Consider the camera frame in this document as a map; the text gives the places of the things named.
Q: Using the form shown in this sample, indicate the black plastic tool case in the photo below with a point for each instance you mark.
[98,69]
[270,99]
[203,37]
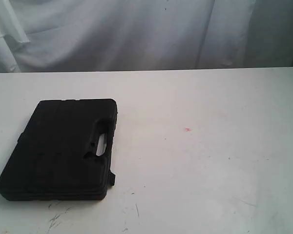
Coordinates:
[64,152]

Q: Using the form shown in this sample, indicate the white backdrop curtain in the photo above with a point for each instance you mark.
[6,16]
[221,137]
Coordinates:
[134,35]

